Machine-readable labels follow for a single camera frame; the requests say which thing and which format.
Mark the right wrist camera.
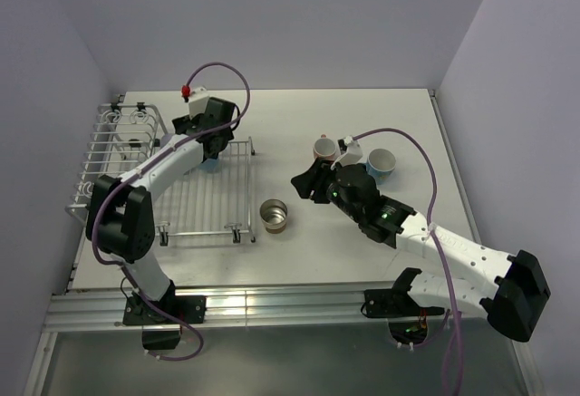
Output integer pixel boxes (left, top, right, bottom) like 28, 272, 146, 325
331, 136, 363, 169

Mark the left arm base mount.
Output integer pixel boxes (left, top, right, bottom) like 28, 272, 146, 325
121, 294, 207, 362

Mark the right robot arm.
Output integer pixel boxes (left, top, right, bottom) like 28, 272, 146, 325
291, 159, 551, 343

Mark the pink mug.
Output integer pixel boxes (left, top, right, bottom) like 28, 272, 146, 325
313, 134, 338, 161

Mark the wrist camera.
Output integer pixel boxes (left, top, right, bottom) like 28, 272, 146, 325
331, 136, 363, 169
181, 85, 209, 119

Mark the blue mug with handle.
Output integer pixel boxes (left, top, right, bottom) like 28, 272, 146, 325
366, 149, 396, 185

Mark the lilac cup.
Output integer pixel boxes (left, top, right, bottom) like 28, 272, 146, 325
160, 133, 174, 145

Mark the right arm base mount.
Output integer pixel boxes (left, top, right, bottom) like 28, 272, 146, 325
360, 289, 450, 352

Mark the blue cup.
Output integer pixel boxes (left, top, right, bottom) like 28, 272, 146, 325
198, 159, 221, 173

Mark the metal wire dish rack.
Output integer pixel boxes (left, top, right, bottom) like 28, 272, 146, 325
65, 102, 256, 246

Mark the steel cup brown base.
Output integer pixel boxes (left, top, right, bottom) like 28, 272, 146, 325
259, 198, 288, 234

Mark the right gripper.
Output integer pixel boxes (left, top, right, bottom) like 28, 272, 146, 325
291, 156, 363, 222

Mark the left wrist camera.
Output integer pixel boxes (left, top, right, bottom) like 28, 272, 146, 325
181, 85, 209, 119

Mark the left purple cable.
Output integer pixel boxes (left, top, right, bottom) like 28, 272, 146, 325
92, 62, 253, 363

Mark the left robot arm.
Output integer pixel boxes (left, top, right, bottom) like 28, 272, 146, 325
85, 95, 241, 323

